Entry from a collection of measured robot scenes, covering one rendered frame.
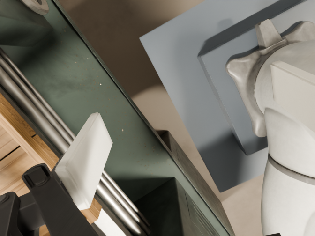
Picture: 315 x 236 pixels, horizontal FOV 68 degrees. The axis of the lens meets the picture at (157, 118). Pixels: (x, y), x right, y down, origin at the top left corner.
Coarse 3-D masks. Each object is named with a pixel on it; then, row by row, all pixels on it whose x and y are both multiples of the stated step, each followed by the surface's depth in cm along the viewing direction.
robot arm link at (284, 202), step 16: (272, 160) 37; (272, 176) 37; (288, 176) 34; (304, 176) 32; (272, 192) 36; (288, 192) 34; (304, 192) 32; (272, 208) 37; (288, 208) 34; (304, 208) 32; (272, 224) 37; (288, 224) 34; (304, 224) 33
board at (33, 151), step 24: (0, 96) 42; (0, 120) 40; (24, 120) 44; (0, 144) 43; (24, 144) 41; (0, 168) 44; (24, 168) 44; (0, 192) 46; (24, 192) 46; (96, 216) 45
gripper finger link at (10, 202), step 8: (8, 192) 12; (0, 200) 11; (8, 200) 11; (16, 200) 11; (0, 208) 11; (8, 208) 10; (16, 208) 11; (0, 216) 10; (8, 216) 10; (16, 216) 10; (0, 224) 10; (8, 224) 9; (16, 224) 10; (0, 232) 9; (8, 232) 9; (16, 232) 10; (32, 232) 11
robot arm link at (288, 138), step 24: (288, 48) 37; (312, 48) 31; (264, 72) 40; (312, 72) 28; (264, 96) 38; (288, 120) 32; (288, 144) 32; (312, 144) 29; (288, 168) 33; (312, 168) 30
